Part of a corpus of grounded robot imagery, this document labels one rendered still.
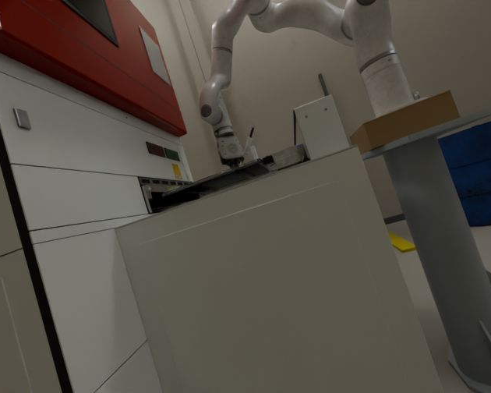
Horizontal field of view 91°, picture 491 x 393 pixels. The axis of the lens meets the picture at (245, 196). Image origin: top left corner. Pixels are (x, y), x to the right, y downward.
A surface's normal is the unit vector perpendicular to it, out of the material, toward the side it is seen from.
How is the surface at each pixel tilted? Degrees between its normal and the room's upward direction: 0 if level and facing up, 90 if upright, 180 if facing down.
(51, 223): 90
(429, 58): 90
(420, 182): 90
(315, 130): 90
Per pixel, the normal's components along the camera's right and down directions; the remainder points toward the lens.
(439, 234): -0.54, 0.13
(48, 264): 0.93, -0.31
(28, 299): -0.21, 0.02
